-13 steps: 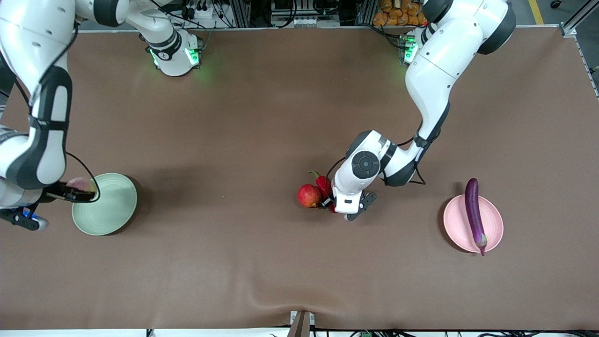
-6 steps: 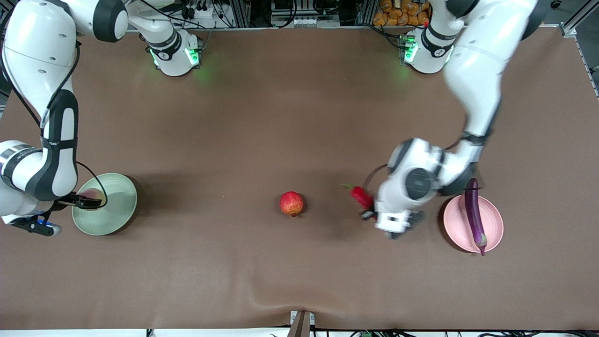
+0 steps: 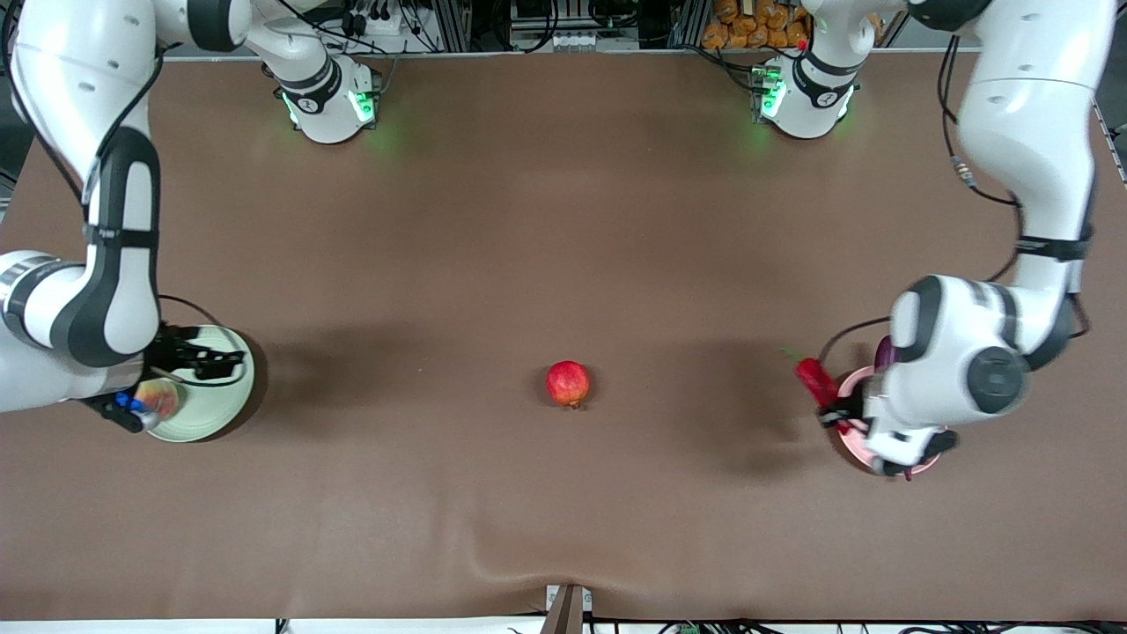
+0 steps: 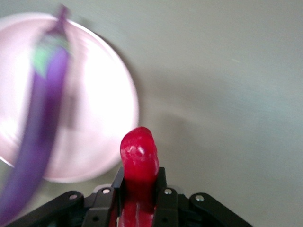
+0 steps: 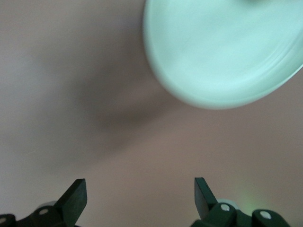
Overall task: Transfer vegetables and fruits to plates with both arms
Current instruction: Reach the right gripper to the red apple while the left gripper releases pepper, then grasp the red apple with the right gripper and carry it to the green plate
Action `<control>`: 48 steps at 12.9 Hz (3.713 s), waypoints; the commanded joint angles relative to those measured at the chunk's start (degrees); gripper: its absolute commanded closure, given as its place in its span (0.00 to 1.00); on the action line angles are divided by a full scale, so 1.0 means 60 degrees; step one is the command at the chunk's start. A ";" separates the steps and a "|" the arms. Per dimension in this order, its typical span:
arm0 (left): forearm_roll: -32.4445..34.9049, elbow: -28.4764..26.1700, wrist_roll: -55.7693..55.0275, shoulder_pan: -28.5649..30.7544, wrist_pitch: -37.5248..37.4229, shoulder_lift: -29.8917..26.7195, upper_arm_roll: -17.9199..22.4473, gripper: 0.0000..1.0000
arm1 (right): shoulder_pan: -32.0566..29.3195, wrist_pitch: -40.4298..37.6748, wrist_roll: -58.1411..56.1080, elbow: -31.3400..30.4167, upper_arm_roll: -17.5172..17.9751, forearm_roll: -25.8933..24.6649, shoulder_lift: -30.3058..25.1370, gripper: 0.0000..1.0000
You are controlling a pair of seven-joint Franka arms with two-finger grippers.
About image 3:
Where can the light green plate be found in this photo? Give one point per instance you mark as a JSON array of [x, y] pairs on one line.
[[211, 401]]

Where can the red apple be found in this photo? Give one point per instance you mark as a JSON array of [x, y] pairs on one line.
[[568, 383]]

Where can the brown table cover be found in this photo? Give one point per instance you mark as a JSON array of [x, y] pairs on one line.
[[440, 493]]

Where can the pale peach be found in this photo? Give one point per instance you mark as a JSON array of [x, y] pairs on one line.
[[160, 401]]

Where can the pink plate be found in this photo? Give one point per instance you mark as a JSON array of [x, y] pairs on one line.
[[854, 384]]

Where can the metal camera post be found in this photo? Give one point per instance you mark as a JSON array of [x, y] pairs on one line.
[[566, 612]]

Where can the bag of orange buns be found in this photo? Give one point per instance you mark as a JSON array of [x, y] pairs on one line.
[[748, 26]]

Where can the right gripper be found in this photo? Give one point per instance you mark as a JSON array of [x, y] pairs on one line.
[[173, 353]]

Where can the white power strip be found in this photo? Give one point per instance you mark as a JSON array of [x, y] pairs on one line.
[[374, 22]]

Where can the red chili pepper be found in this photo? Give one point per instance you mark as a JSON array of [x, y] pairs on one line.
[[814, 377]]

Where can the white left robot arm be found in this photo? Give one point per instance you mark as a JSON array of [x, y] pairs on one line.
[[1030, 132]]

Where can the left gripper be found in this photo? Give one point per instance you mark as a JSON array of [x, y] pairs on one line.
[[837, 414]]

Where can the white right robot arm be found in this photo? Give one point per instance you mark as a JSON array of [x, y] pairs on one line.
[[114, 264]]

